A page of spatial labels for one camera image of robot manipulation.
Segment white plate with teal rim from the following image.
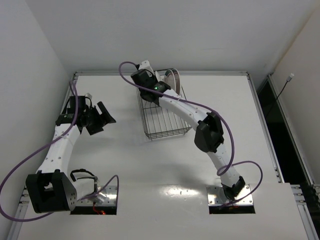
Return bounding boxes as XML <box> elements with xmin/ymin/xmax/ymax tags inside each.
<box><xmin>155</xmin><ymin>71</ymin><xmax>162</xmax><ymax>82</ymax></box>

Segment green red rimmed plate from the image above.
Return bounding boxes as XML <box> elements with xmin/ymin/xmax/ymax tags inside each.
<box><xmin>163</xmin><ymin>69</ymin><xmax>177</xmax><ymax>91</ymax></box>
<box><xmin>172</xmin><ymin>68</ymin><xmax>181</xmax><ymax>95</ymax></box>

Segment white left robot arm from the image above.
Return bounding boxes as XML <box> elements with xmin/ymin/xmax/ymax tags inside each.
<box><xmin>25</xmin><ymin>96</ymin><xmax>115</xmax><ymax>214</ymax></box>

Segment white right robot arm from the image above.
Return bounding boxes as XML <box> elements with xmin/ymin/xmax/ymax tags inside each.
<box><xmin>130</xmin><ymin>69</ymin><xmax>246</xmax><ymax>201</ymax></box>

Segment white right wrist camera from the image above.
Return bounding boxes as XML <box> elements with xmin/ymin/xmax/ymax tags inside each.
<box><xmin>137</xmin><ymin>60</ymin><xmax>154</xmax><ymax>74</ymax></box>

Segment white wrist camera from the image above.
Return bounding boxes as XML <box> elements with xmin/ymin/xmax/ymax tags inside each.
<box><xmin>85</xmin><ymin>93</ymin><xmax>92</xmax><ymax>99</ymax></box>
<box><xmin>137</xmin><ymin>60</ymin><xmax>154</xmax><ymax>74</ymax></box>

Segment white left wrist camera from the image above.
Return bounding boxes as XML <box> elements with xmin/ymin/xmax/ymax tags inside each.
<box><xmin>85</xmin><ymin>93</ymin><xmax>92</xmax><ymax>99</ymax></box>

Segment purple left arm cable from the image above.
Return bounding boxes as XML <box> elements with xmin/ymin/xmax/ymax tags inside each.
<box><xmin>0</xmin><ymin>79</ymin><xmax>120</xmax><ymax>223</ymax></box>

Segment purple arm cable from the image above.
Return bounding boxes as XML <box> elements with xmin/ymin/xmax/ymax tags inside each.
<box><xmin>118</xmin><ymin>61</ymin><xmax>264</xmax><ymax>210</ymax></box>
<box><xmin>0</xmin><ymin>79</ymin><xmax>120</xmax><ymax>223</ymax></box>

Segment grey wire dish rack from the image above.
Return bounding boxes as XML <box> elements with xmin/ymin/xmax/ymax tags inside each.
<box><xmin>134</xmin><ymin>74</ymin><xmax>193</xmax><ymax>141</ymax></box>

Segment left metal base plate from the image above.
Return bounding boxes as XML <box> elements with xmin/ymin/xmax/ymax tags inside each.
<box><xmin>75</xmin><ymin>185</ymin><xmax>118</xmax><ymax>207</ymax></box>

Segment metal base plate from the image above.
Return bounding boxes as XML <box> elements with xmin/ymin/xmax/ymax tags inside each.
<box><xmin>75</xmin><ymin>185</ymin><xmax>118</xmax><ymax>207</ymax></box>
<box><xmin>206</xmin><ymin>185</ymin><xmax>254</xmax><ymax>207</ymax></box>

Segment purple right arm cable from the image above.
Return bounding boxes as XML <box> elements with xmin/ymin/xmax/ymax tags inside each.
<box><xmin>118</xmin><ymin>61</ymin><xmax>264</xmax><ymax>210</ymax></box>

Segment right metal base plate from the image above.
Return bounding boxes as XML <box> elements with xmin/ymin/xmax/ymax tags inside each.
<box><xmin>206</xmin><ymin>185</ymin><xmax>254</xmax><ymax>207</ymax></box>

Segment black cable with white plug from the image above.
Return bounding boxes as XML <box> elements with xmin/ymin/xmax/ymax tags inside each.
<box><xmin>276</xmin><ymin>73</ymin><xmax>295</xmax><ymax>101</ymax></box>

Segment aluminium frame rail right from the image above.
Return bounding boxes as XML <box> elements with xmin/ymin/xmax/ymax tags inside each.
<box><xmin>264</xmin><ymin>75</ymin><xmax>320</xmax><ymax>239</ymax></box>

